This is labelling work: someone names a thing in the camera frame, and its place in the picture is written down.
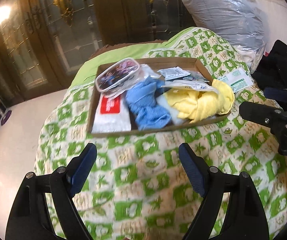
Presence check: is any yellow towel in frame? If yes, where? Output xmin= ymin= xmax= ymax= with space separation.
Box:
xmin=164 ymin=79 xmax=235 ymax=123

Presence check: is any clear bag of tissues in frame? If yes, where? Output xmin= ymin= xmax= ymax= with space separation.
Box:
xmin=163 ymin=80 xmax=219 ymax=94

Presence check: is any white sachet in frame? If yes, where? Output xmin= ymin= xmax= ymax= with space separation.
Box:
xmin=157 ymin=66 xmax=191 ymax=81

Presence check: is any red label wet wipes pack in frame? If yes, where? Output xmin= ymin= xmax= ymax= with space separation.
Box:
xmin=91 ymin=94 xmax=131 ymax=133

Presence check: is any blue towel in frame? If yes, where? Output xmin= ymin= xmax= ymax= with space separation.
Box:
xmin=125 ymin=76 xmax=171 ymax=131

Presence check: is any colourful clear pouch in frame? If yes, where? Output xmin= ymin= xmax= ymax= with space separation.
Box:
xmin=95 ymin=57 xmax=145 ymax=99

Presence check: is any black garment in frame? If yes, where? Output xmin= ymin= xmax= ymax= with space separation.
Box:
xmin=252 ymin=40 xmax=287 ymax=90

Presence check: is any green white small packet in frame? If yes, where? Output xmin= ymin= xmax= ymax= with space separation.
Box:
xmin=218 ymin=67 xmax=253 ymax=93

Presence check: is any grey plastic wrapped pillow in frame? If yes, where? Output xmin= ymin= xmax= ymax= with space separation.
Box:
xmin=182 ymin=0 xmax=267 ymax=72

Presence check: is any green white patterned quilt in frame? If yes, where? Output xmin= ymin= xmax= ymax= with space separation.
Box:
xmin=34 ymin=27 xmax=287 ymax=239

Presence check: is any wooden glass door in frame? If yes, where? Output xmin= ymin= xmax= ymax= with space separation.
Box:
xmin=0 ymin=0 xmax=192 ymax=107

